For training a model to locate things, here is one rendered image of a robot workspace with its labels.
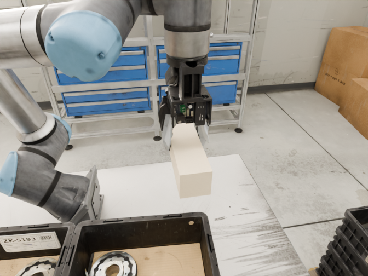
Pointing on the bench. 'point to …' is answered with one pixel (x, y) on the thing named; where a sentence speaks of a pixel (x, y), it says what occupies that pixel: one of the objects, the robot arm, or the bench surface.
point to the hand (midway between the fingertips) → (184, 142)
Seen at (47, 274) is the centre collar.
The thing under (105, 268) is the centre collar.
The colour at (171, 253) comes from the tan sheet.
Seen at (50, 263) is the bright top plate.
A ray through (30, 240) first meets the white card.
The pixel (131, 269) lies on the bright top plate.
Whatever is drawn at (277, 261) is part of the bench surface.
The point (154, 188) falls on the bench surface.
